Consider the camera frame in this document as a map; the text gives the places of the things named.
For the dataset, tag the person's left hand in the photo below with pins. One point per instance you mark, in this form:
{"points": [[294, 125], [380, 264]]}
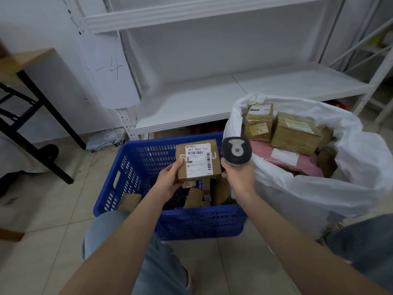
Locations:
{"points": [[169, 184]]}

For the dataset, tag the person's right hand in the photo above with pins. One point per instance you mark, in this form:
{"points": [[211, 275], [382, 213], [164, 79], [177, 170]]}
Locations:
{"points": [[242, 181]]}

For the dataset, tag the kraft box grey printed letters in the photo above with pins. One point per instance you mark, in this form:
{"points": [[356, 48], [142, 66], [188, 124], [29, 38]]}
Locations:
{"points": [[181, 173]]}

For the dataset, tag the black plastic mailer bag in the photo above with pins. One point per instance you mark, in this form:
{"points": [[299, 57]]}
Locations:
{"points": [[175, 199]]}

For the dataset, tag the grey handheld barcode scanner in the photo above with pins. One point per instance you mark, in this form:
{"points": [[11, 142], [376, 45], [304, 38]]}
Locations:
{"points": [[236, 150]]}

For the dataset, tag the pink mailer bag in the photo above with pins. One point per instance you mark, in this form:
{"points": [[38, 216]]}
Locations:
{"points": [[261, 150]]}

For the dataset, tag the pile of parcels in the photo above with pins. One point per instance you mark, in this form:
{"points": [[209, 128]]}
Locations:
{"points": [[129, 202]]}

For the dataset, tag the blue plastic crate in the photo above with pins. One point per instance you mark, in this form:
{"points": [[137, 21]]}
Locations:
{"points": [[199, 224]]}

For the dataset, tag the white woven sack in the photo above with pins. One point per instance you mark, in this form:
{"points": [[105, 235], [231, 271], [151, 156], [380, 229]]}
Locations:
{"points": [[307, 196]]}

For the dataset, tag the person's right forearm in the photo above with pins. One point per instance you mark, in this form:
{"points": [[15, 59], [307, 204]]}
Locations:
{"points": [[291, 251]]}

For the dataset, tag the person's left forearm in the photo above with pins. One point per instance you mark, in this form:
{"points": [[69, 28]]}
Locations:
{"points": [[116, 251]]}

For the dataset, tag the grey plastic mailer bag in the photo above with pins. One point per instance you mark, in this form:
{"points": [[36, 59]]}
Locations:
{"points": [[104, 139]]}

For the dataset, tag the person's left leg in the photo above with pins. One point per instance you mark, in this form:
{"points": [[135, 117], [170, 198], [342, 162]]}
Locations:
{"points": [[101, 230]]}

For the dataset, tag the person's sandal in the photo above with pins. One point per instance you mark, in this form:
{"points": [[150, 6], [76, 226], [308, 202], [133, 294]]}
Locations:
{"points": [[325, 233], [188, 279]]}

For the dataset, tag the white metal shelf rack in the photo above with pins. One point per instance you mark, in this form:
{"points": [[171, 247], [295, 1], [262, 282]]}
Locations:
{"points": [[387, 110], [199, 98]]}

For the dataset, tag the white paper sign sheet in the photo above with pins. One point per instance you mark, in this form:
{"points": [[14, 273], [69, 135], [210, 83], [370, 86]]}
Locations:
{"points": [[110, 86]]}

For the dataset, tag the wooden chair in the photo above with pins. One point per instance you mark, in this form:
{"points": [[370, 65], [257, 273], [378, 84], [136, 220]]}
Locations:
{"points": [[10, 235]]}

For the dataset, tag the wooden folding table black legs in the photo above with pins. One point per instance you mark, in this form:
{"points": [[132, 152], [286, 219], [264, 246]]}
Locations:
{"points": [[30, 55]]}

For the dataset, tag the yellow item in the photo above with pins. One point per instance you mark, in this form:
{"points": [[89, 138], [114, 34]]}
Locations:
{"points": [[374, 42]]}

